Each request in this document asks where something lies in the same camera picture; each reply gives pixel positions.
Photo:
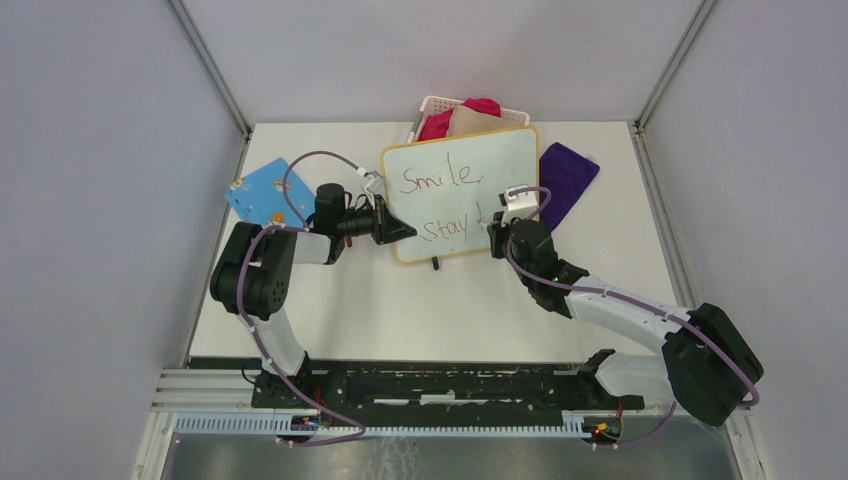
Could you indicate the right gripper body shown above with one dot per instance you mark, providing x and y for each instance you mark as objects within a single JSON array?
[{"x": 501, "y": 235}]

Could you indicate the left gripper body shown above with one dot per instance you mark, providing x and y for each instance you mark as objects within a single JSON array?
[{"x": 375, "y": 199}]

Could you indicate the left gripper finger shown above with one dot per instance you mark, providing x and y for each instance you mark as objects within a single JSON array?
[
  {"x": 393, "y": 234},
  {"x": 390, "y": 223}
]

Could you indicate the yellow framed whiteboard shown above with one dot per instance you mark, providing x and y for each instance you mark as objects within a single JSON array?
[{"x": 448, "y": 189}]

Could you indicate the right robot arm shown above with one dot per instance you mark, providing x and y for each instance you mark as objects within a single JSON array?
[{"x": 699, "y": 359}]

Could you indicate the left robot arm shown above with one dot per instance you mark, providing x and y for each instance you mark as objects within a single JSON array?
[{"x": 252, "y": 276}]

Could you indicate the purple cloth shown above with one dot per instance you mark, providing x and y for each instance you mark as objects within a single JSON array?
[{"x": 566, "y": 174}]

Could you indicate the pink red cloth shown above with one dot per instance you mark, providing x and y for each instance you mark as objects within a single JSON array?
[{"x": 435, "y": 125}]

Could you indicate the beige folded cloth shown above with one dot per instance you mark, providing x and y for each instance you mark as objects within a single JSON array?
[{"x": 466, "y": 121}]

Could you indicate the blue cartoon print cloth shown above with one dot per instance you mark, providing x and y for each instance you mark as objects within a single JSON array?
[{"x": 259, "y": 196}]

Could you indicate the white plastic basket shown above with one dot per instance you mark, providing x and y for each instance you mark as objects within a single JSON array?
[{"x": 426, "y": 110}]

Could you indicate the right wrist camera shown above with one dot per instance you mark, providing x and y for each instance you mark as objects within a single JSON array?
[{"x": 517, "y": 202}]

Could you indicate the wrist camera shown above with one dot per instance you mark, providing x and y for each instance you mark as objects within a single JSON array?
[
  {"x": 373, "y": 183},
  {"x": 517, "y": 202}
]

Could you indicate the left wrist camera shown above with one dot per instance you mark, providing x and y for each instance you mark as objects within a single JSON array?
[{"x": 373, "y": 183}]

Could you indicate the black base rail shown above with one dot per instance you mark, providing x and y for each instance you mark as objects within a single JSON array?
[{"x": 455, "y": 394}]

